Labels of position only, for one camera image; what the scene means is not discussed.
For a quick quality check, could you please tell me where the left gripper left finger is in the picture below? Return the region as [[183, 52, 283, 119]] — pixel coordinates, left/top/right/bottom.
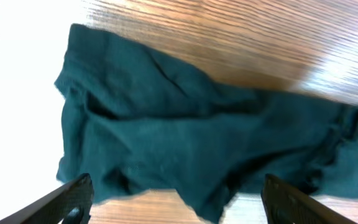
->
[[0, 174, 94, 224]]

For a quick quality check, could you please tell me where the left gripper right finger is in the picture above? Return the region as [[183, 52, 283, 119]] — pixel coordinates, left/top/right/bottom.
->
[[261, 174, 356, 224]]

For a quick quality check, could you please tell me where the dark t-shirt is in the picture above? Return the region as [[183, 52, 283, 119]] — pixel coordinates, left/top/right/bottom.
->
[[55, 24, 358, 223]]

